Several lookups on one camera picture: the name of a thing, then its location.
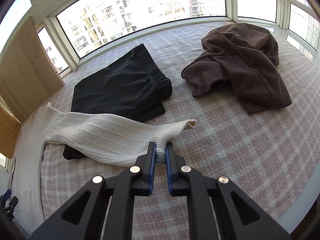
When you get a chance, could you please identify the cream knit garment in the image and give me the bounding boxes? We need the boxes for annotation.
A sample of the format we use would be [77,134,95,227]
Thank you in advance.
[9,103,196,234]

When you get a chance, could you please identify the black pants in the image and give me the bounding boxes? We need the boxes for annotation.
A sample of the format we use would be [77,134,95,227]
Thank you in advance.
[62,43,173,161]

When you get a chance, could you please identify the dark brown garment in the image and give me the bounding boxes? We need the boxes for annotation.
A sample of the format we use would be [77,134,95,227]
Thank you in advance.
[181,23,292,115]

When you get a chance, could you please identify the knotty pine plank board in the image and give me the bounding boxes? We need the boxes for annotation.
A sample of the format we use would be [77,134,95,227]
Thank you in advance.
[0,108,21,159]

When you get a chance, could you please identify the pink plaid table cloth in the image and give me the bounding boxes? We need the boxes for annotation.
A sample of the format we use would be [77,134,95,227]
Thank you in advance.
[41,22,319,239]

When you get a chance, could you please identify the large light wooden board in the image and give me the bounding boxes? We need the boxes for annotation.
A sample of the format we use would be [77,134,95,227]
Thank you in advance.
[1,17,65,123]

